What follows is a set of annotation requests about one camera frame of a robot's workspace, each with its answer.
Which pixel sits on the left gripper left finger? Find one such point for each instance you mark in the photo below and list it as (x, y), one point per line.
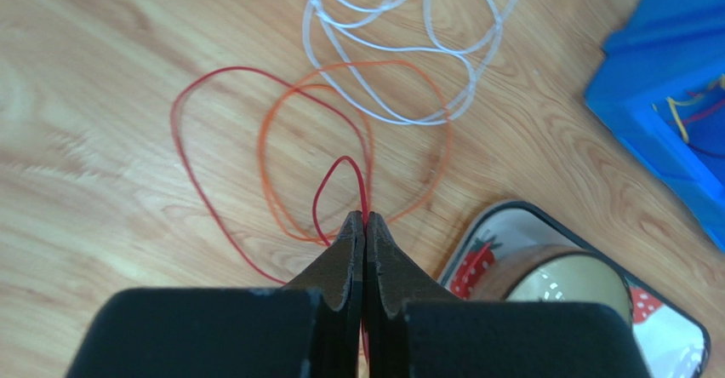
(306, 328)

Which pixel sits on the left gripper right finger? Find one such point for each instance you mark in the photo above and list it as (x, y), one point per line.
(416, 328)

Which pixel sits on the strawberry print tray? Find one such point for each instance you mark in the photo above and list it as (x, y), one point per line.
(671, 342)

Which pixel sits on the left blue plastic bin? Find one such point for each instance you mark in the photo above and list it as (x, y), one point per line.
(660, 91)

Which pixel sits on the beige ceramic bowl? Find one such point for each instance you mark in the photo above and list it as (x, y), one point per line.
(555, 273)

